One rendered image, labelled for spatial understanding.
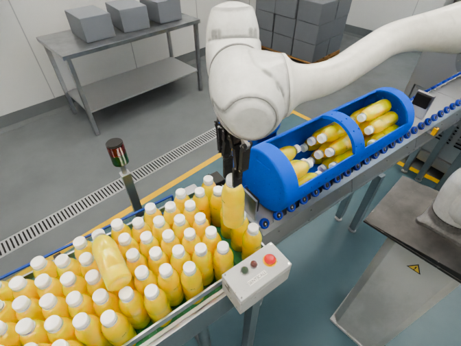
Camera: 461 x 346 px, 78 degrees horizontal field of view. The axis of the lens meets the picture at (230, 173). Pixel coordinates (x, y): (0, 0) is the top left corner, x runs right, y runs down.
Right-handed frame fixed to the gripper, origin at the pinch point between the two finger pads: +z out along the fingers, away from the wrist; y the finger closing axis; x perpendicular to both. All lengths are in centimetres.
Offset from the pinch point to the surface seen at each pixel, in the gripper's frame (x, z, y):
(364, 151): -71, 26, -1
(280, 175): -23.9, 17.6, 3.3
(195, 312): 22, 47, -9
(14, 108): 72, 117, 331
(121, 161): 21, 18, 45
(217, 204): -3.8, 32.1, 15.4
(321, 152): -59, 29, 12
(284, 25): -299, 84, 286
